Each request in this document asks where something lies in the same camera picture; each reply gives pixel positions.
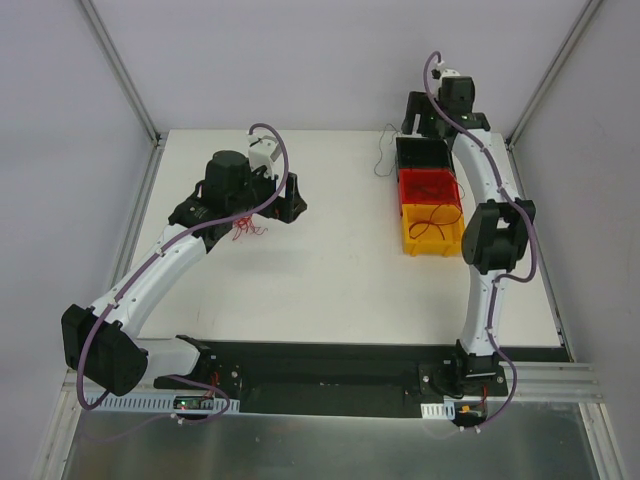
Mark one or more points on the right white cable duct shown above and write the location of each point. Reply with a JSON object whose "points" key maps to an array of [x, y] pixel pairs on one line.
{"points": [[438, 411]]}

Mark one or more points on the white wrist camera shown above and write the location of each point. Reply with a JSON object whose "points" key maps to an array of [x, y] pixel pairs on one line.
{"points": [[440, 71], [263, 151]]}

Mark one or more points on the left white cable duct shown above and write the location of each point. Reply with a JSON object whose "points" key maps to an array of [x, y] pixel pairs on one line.
{"points": [[168, 403]]}

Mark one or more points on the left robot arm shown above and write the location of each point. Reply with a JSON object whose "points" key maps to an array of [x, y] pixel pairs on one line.
{"points": [[101, 341]]}

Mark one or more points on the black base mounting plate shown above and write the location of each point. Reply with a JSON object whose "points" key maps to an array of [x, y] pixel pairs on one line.
{"points": [[359, 380]]}

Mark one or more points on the yellow storage bin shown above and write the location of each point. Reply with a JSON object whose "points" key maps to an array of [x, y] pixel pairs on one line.
{"points": [[432, 229]]}

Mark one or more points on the aluminium frame post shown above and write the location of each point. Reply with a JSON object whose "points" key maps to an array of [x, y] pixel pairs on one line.
{"points": [[576, 32], [118, 68]]}

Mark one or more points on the black storage bin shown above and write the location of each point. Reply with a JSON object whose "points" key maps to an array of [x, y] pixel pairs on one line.
{"points": [[422, 153]]}

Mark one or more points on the white cable duct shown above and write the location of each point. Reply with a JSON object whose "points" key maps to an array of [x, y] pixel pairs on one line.
{"points": [[168, 403], [438, 411]]}

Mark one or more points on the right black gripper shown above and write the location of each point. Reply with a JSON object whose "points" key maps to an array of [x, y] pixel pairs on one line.
{"points": [[417, 116]]}

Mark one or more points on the right aluminium frame post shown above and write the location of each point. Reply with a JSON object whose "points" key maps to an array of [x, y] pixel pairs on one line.
{"points": [[576, 32]]}

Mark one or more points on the aluminium front rail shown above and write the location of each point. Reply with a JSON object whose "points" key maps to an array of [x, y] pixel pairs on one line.
{"points": [[557, 382]]}

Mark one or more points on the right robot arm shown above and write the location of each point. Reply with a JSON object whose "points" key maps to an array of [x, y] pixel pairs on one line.
{"points": [[498, 235]]}

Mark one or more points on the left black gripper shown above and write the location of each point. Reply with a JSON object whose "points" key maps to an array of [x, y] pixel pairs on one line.
{"points": [[282, 198]]}

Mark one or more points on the red storage bin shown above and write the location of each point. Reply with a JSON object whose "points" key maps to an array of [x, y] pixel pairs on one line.
{"points": [[428, 187]]}

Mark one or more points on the left aluminium frame post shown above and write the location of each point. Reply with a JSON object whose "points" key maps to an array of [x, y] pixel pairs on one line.
{"points": [[118, 68]]}

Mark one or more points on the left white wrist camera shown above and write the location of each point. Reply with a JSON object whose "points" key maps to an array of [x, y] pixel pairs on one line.
{"points": [[263, 151]]}

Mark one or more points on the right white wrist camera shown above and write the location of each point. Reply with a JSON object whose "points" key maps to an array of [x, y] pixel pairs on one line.
{"points": [[440, 71]]}

